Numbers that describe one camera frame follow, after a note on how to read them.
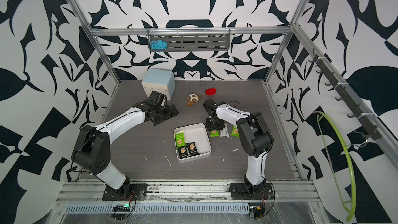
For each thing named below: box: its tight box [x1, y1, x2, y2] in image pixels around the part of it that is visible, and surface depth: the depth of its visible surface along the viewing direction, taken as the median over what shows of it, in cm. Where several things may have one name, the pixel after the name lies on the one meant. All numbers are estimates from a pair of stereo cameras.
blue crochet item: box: [150, 39, 169, 53], surface depth 93 cm
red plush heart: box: [205, 87, 217, 96], surface depth 114 cm
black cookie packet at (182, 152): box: [176, 145, 189, 159], surface depth 85 cm
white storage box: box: [173, 122, 212, 164], surface depth 92 cm
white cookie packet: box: [219, 123, 230, 138], surface depth 94 cm
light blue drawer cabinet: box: [141, 67, 176, 102], surface depth 102 cm
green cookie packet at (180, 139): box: [175, 130, 187, 149], surface depth 91 cm
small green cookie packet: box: [230, 125, 240, 138], surface depth 94 cm
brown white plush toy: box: [187, 92, 202, 107], surface depth 109 cm
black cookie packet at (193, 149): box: [185, 142, 200, 157], surface depth 87 cm
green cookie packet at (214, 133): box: [209, 130, 220, 138], surface depth 93 cm
